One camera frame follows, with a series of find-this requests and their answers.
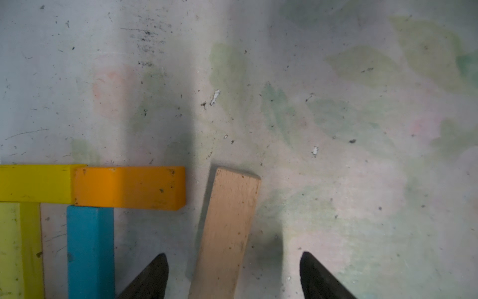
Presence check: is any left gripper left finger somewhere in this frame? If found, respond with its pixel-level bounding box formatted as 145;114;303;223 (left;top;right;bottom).
117;253;169;299

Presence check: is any tan wooden block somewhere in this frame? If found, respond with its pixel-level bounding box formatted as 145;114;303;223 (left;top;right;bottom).
188;167;261;299

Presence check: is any teal block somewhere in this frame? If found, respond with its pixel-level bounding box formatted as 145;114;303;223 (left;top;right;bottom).
67;206;115;299

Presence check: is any orange block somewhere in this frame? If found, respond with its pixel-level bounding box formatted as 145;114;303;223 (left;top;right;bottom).
72;166;186;211

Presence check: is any yellow block vertical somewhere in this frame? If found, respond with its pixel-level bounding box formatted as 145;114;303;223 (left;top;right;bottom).
1;203;44;299

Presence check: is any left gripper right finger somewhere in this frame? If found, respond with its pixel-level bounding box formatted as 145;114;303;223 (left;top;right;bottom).
299;252;356;299

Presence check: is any yellow block diagonal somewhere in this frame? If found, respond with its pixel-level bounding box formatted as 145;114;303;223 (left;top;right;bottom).
0;164;84;204

